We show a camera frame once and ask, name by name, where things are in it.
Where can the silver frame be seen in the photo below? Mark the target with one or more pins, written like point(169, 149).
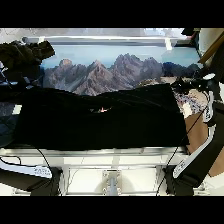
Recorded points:
point(113, 152)

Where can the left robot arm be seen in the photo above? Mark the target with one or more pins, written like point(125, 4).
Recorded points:
point(20, 178)

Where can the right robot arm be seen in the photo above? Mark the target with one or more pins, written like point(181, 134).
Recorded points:
point(200, 163)

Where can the heap of clothes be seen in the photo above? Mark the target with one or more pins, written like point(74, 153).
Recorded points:
point(31, 55)

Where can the black long-sleeved shirt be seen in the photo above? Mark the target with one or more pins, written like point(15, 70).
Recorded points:
point(100, 126)

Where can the dark blue garment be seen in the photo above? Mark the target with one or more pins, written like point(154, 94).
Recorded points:
point(6, 130)

